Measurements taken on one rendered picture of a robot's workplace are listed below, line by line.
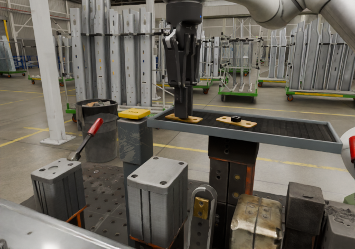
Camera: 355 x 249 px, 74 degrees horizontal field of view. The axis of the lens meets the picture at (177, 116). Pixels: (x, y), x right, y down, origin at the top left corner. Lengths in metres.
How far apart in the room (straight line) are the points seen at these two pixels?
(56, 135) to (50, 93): 0.63
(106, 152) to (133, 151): 2.39
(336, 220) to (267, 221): 0.10
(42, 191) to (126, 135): 0.22
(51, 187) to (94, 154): 2.46
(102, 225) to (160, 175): 0.60
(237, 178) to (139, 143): 0.25
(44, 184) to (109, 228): 0.44
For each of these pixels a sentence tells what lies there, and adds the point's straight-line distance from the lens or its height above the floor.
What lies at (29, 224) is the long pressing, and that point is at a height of 1.00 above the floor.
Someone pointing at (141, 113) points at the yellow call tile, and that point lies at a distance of 0.60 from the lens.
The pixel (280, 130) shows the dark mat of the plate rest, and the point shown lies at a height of 1.16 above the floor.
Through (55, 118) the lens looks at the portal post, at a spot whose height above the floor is 0.37.
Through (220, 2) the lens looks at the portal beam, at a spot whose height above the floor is 3.38.
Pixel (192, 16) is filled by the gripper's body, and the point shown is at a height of 1.38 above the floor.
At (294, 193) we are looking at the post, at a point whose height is 1.10.
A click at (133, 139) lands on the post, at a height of 1.10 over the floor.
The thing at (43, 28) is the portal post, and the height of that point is 1.60.
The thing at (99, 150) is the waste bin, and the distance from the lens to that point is 2.98.
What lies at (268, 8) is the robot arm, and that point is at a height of 1.44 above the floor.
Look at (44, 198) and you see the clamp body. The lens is 0.61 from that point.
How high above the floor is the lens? 1.31
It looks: 15 degrees down
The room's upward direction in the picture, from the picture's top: straight up
